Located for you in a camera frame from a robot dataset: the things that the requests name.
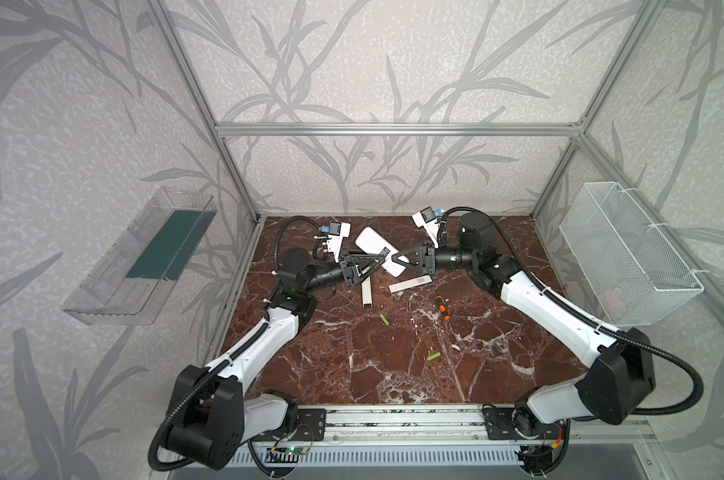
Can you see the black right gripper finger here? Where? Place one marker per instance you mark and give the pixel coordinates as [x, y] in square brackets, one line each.
[404, 262]
[410, 253]

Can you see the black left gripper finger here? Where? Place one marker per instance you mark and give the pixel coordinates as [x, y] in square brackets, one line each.
[369, 268]
[359, 257]

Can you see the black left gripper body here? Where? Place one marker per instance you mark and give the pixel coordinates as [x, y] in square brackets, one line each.
[347, 270]

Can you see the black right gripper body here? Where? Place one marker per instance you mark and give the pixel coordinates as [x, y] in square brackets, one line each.
[426, 260]

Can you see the red white remote control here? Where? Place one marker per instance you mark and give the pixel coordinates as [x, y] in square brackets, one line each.
[371, 242]

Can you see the orange black small tool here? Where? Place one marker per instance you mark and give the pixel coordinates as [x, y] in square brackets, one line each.
[443, 308]

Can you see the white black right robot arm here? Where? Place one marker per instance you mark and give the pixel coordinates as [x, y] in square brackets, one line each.
[620, 374]

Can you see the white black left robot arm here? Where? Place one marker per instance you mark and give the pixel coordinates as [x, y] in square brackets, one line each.
[209, 417]

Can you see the green circuit board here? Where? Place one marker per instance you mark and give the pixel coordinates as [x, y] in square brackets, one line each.
[282, 451]

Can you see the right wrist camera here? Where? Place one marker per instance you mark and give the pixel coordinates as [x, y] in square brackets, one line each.
[429, 219]

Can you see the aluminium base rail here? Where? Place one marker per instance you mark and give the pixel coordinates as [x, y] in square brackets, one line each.
[446, 424]

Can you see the aluminium cage frame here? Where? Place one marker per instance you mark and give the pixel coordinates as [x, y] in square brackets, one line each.
[385, 107]

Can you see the white wire mesh basket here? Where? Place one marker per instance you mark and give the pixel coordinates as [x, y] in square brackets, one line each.
[634, 271]

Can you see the clear plastic wall tray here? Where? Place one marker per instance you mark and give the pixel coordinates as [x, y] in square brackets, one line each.
[130, 285]

